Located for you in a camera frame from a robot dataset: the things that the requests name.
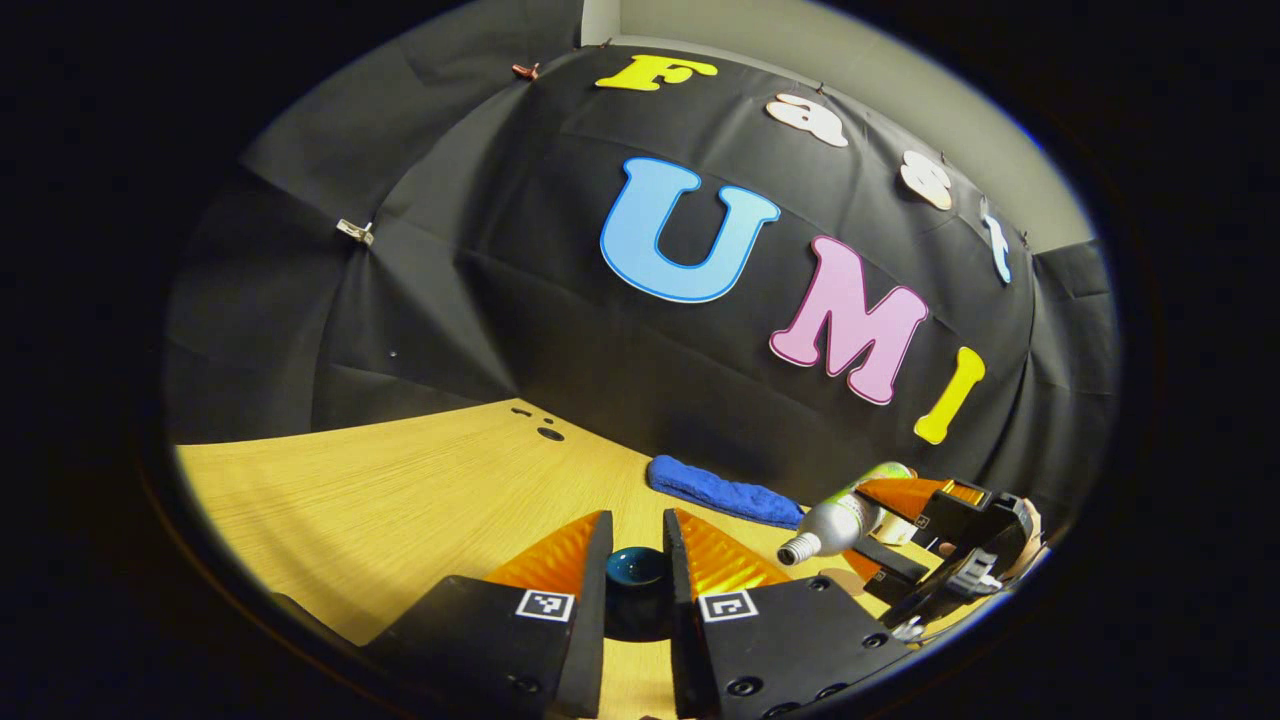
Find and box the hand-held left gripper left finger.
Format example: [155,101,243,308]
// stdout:
[365,510,614,720]

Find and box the black backdrop cloth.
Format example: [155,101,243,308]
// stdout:
[165,0,1121,501]

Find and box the silver green-label water bottle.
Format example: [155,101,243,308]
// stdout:
[777,462,916,568]

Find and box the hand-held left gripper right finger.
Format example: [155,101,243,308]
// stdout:
[663,508,913,720]

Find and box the blue towel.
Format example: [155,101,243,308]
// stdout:
[647,455,806,529]

